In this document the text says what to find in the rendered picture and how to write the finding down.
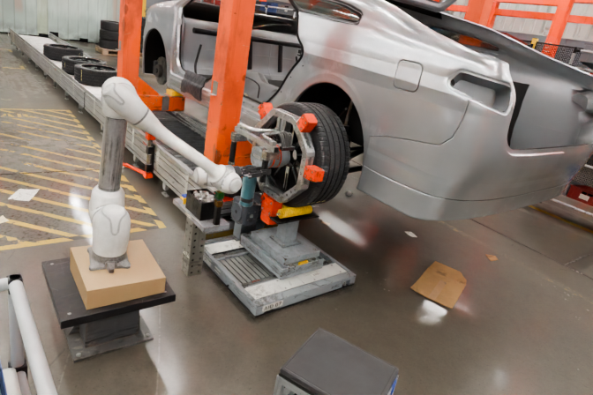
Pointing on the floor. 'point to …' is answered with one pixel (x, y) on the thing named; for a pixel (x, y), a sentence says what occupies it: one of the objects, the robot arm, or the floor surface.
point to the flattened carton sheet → (440, 284)
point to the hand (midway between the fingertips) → (263, 170)
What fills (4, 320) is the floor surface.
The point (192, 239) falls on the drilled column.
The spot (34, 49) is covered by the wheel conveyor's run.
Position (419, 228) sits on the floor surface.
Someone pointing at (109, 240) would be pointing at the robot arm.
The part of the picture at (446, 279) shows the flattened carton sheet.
